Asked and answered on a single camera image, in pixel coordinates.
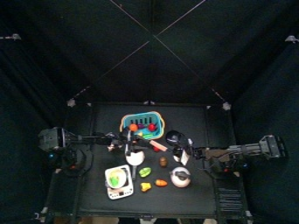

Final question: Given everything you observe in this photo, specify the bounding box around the toy knife with pink blade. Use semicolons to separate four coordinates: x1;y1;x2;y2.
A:
135;136;170;152

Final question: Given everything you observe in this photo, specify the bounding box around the green toy kiwi half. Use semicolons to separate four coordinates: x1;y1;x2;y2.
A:
138;166;154;179

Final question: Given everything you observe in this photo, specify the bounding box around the red toy tomato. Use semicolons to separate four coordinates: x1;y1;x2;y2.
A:
146;122;159;133

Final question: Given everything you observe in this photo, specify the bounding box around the white toy pot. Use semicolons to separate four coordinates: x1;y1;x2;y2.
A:
125;143;146;167

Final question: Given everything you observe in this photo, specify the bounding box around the teal toy basket orange rim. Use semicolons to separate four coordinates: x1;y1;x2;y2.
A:
119;110;166;144

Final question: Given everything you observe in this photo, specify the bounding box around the orange toy carrot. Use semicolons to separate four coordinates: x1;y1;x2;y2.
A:
154;178;170;188

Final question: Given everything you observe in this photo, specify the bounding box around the white bowl with green vegetable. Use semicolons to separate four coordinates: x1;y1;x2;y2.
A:
107;168;129;189

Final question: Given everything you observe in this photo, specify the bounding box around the yellow toy pepper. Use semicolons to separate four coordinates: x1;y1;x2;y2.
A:
139;182;154;193

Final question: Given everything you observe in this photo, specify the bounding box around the white toy kitchen scale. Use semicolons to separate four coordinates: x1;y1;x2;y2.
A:
104;164;137;201

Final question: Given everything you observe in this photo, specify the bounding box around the white text label sticker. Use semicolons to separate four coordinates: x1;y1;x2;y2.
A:
218;187;243;214

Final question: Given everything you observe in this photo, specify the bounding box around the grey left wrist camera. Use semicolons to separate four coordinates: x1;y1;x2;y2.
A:
107;142;121;153

